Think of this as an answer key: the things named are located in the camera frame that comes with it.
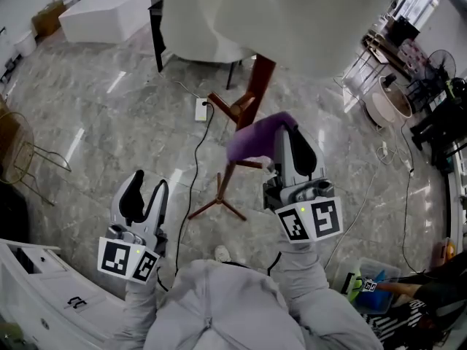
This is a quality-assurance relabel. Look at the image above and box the small white extension socket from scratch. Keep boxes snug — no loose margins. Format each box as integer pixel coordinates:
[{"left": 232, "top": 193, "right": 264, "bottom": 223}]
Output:
[{"left": 375, "top": 140, "right": 390, "bottom": 166}]

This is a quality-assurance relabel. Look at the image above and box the black metal stand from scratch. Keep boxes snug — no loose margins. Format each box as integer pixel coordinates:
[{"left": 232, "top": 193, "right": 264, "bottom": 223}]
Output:
[{"left": 409, "top": 76, "right": 467, "bottom": 168}]

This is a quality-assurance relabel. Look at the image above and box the orange yellow container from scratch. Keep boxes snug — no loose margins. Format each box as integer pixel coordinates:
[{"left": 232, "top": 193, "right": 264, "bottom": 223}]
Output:
[{"left": 436, "top": 236, "right": 458, "bottom": 267}]

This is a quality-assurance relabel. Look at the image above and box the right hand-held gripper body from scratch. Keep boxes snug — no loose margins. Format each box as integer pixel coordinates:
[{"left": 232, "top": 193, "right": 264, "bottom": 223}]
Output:
[{"left": 263, "top": 174, "right": 344, "bottom": 245}]

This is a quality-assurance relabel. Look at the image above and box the white cabinet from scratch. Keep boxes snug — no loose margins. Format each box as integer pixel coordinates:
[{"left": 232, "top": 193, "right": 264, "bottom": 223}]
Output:
[{"left": 0, "top": 236, "right": 129, "bottom": 350}]

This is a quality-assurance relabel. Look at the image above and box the white cardboard box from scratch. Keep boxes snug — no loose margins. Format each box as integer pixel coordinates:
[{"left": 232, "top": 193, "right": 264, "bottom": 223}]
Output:
[{"left": 58, "top": 0, "right": 153, "bottom": 44}]

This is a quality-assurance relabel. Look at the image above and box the person's right shoe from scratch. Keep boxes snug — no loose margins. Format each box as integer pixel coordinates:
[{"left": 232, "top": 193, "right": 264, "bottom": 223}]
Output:
[{"left": 214, "top": 245, "right": 233, "bottom": 264}]

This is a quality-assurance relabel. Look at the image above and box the black white striped garment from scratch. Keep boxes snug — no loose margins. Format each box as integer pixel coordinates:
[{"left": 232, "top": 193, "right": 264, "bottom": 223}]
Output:
[{"left": 364, "top": 299, "right": 428, "bottom": 344}]

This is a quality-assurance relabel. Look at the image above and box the gold wire chair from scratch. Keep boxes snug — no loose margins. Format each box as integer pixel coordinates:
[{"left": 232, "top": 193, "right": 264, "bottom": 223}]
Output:
[{"left": 0, "top": 111, "right": 73, "bottom": 209}]

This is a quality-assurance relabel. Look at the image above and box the white power strip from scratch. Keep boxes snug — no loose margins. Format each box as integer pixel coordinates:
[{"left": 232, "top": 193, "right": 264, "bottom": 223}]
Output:
[{"left": 194, "top": 97, "right": 209, "bottom": 123}]

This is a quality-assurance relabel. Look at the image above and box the standing floor fan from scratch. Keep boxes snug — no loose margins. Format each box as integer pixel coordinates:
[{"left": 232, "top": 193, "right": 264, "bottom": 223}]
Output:
[{"left": 424, "top": 49, "right": 458, "bottom": 88}]

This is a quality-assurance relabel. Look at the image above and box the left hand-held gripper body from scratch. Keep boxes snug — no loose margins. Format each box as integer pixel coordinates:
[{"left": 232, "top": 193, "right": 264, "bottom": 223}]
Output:
[{"left": 97, "top": 215, "right": 169, "bottom": 286}]

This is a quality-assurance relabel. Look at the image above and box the person's right forearm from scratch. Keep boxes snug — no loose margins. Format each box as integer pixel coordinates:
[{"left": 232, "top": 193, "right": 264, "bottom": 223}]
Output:
[{"left": 275, "top": 237, "right": 331, "bottom": 300}]

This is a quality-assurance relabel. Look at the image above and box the white round bin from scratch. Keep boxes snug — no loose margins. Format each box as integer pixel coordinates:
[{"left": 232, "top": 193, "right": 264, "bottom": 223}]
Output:
[{"left": 14, "top": 30, "right": 39, "bottom": 57}]

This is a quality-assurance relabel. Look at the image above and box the brown wooden coat stand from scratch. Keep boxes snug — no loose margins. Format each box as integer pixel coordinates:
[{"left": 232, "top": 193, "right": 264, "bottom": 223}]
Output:
[{"left": 187, "top": 53, "right": 277, "bottom": 222}]

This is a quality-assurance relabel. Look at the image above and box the person's left forearm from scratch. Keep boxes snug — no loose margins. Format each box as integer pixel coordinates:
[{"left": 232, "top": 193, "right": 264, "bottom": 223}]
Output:
[{"left": 123, "top": 259, "right": 178, "bottom": 342}]

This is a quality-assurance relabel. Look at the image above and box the dark table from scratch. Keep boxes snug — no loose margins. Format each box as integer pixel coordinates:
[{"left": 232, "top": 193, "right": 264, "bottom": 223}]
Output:
[{"left": 147, "top": 0, "right": 244, "bottom": 91}]

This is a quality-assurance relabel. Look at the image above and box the metal frame side table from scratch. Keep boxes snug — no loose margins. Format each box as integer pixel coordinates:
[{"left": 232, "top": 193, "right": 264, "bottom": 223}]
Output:
[{"left": 341, "top": 31, "right": 393, "bottom": 100}]

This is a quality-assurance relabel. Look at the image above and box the clear plastic storage box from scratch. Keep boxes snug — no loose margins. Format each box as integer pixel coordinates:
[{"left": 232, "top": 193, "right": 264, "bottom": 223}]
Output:
[{"left": 335, "top": 257, "right": 403, "bottom": 319}]

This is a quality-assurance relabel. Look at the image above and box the green plastic item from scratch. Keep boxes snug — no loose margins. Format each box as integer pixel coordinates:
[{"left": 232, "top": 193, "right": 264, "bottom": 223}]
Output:
[{"left": 345, "top": 272, "right": 363, "bottom": 303}]

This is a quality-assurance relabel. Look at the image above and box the purple cloth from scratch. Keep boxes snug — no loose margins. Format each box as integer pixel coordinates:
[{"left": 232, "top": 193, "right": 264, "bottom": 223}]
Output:
[{"left": 225, "top": 111, "right": 300, "bottom": 166}]

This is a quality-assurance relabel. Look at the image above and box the black power cable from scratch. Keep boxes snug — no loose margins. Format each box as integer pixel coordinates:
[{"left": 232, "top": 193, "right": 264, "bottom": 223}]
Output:
[{"left": 174, "top": 99, "right": 213, "bottom": 277}]

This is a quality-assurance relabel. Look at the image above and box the person's grey-clad torso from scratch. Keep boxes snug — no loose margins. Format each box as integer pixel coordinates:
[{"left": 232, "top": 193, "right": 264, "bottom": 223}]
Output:
[{"left": 145, "top": 259, "right": 308, "bottom": 350}]

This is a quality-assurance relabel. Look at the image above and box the glass display cabinet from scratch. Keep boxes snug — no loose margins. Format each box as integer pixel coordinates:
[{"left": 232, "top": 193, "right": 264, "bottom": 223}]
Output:
[{"left": 395, "top": 0, "right": 444, "bottom": 33}]

